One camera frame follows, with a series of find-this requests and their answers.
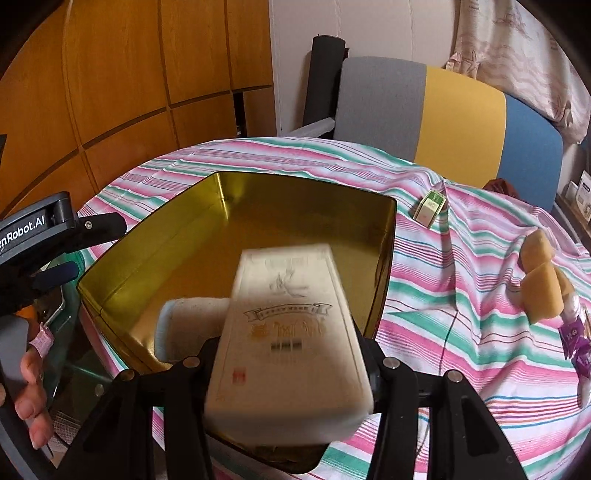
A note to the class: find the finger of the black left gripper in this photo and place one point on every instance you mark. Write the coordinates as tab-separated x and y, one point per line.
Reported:
55	277
100	229

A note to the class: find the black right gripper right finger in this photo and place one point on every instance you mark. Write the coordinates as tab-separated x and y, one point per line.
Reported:
394	387

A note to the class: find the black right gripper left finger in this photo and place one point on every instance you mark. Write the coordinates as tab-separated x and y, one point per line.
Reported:
186	449

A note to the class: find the white printed rectangular box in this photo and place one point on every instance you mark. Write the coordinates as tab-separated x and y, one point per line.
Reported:
289	369

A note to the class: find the white towel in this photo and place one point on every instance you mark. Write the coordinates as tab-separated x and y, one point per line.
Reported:
185	324

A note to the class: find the small green white box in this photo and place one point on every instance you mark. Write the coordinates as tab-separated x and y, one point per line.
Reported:
429	208

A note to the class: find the purple snack packet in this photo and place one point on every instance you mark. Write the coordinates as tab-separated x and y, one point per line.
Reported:
576	345

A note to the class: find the person left hand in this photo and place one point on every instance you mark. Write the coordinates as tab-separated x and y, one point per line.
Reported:
31	402

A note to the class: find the gold metal tin tray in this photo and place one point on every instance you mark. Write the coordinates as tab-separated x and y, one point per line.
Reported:
190	247

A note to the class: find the green glass side table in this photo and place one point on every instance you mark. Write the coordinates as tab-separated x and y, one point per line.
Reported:
74	377

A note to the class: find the striped pink green bedsheet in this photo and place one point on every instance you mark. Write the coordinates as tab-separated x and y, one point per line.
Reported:
450	302

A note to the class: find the orange wooden wardrobe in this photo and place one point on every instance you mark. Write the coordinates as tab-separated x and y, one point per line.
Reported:
94	88

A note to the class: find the grey yellow blue chair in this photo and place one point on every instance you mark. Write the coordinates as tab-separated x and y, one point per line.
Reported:
461	128

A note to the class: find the black rolled mat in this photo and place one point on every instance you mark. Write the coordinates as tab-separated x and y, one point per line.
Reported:
327	55

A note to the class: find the floral beige curtain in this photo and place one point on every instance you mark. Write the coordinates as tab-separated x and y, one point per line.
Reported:
502	44

